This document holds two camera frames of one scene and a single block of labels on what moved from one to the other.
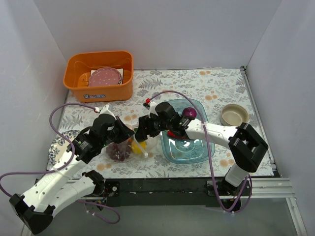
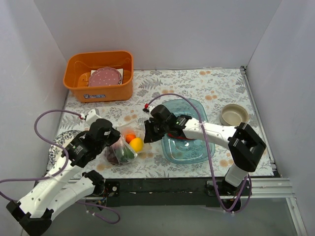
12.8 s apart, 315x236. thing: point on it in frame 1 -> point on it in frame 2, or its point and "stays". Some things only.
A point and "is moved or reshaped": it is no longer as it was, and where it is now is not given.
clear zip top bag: [128, 149] is moved or reshaped
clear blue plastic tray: [181, 150] stays
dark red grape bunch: [119, 152] -> [110, 156]
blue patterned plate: [59, 145] stays
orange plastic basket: [78, 68] stays
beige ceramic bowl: [233, 114] stays
